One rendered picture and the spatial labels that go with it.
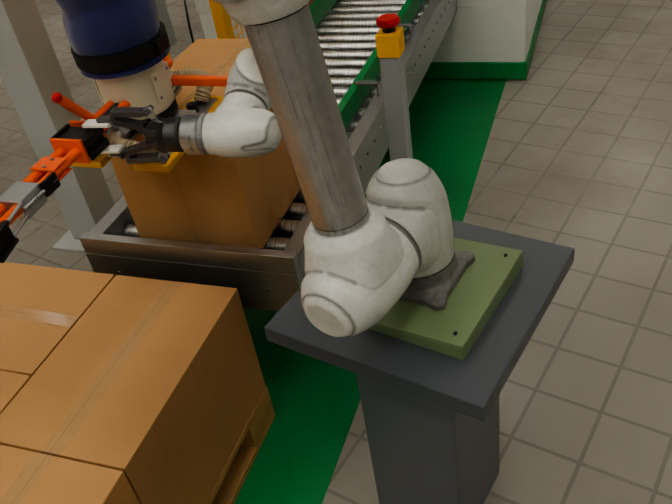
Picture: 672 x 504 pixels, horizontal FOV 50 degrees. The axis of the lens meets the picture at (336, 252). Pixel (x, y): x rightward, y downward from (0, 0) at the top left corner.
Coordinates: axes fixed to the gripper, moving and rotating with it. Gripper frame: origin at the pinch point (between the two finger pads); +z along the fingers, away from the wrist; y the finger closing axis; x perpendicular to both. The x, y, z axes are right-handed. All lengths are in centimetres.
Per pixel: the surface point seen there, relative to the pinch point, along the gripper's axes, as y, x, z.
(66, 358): 53, -19, 21
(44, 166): -1.2, -14.5, 5.8
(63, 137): -1.6, -2.9, 7.6
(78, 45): -16.4, 12.4, 6.1
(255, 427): 99, -2, -15
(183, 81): -1.0, 24.7, -10.4
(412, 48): 49, 156, -47
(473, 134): 108, 189, -68
